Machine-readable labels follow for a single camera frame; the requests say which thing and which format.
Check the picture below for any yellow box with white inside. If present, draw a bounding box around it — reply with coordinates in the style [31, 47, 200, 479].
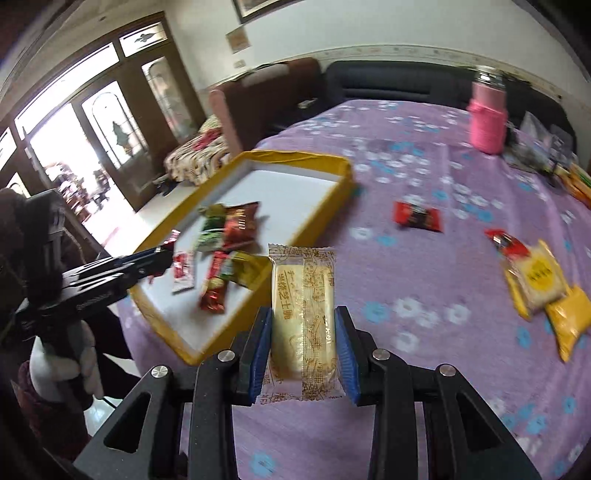
[128, 148, 355, 365]

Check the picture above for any yellow opaque biscuit packet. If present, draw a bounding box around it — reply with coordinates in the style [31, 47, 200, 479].
[545, 286, 591, 363]

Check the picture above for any black sofa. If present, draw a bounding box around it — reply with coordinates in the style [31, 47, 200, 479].
[323, 60, 578, 139]

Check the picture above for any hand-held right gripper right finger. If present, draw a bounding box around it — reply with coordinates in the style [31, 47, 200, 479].
[335, 305, 543, 480]

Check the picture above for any person's left hand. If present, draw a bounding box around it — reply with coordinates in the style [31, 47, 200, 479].
[30, 323, 105, 400]

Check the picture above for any orange snack packets pile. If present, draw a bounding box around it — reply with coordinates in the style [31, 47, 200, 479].
[556, 161, 591, 208]

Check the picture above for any wooden glass door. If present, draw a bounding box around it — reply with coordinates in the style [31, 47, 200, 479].
[74, 14, 208, 213]

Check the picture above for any pale yellow cake packet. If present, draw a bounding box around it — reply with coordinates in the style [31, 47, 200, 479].
[259, 244, 345, 406]

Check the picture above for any red and white snack packet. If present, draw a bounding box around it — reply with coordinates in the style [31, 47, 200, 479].
[172, 251, 197, 294]

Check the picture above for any person's left forearm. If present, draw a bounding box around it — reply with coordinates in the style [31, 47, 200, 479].
[11, 360, 90, 462]

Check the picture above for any green and white snack packet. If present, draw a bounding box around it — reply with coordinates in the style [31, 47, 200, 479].
[193, 226, 227, 252]

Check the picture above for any brown armchair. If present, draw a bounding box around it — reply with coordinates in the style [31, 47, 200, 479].
[208, 58, 324, 153]

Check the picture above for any clear plastic bag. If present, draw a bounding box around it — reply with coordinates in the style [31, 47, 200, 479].
[505, 111, 573, 171]

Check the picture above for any pink thermos with knitted sleeve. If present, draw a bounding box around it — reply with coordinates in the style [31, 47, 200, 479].
[466, 65, 509, 155]

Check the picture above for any red and black candy packet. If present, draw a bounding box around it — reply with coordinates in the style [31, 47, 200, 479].
[393, 200, 444, 234]

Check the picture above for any clear yellow cracker packet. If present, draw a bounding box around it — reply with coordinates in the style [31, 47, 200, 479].
[503, 240, 585, 321]

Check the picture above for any paper wall notice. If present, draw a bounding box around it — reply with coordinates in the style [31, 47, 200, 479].
[225, 28, 252, 52]

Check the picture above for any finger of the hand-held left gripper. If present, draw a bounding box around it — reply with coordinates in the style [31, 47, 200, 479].
[62, 247, 175, 282]
[60, 263, 174, 301]

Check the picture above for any framed wall picture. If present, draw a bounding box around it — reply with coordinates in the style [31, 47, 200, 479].
[231, 0, 296, 24]

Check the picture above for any floral blanket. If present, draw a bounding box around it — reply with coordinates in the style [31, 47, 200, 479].
[164, 113, 232, 185]

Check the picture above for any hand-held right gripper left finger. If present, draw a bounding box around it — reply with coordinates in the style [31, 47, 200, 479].
[74, 305, 273, 480]

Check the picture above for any dark red snack packet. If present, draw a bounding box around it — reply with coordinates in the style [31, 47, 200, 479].
[223, 202, 262, 245]

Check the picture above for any long red snack packet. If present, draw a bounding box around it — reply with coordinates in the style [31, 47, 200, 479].
[198, 251, 236, 315]

